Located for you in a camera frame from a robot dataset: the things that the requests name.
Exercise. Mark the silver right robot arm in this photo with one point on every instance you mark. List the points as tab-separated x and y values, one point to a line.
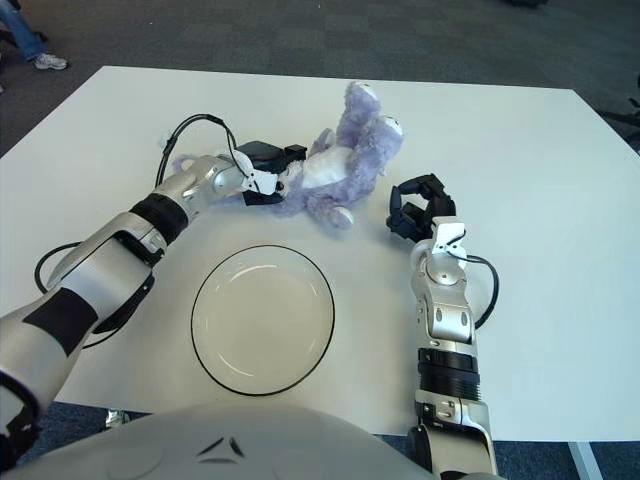
450	315

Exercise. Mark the white sneaker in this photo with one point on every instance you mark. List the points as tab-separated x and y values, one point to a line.
51	62

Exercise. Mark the white table leg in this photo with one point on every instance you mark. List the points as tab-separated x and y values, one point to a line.
584	460

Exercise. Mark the silver robot torso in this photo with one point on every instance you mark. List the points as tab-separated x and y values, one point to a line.
250	445

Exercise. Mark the person leg blue jeans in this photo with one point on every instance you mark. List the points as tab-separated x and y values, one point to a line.
22	35

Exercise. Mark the black office chair base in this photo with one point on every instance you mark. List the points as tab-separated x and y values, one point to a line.
622	117

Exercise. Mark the white plate black rim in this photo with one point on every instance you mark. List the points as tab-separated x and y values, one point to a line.
262	320

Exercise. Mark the purple plush bunny doll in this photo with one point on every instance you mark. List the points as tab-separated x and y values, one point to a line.
355	170

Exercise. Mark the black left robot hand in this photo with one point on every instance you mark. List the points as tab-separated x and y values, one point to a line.
262	155

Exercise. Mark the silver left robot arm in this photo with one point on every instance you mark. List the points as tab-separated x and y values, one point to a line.
100	270

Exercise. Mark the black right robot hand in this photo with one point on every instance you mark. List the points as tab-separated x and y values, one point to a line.
440	205

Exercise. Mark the metal stand part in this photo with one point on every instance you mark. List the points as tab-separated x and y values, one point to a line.
117	418

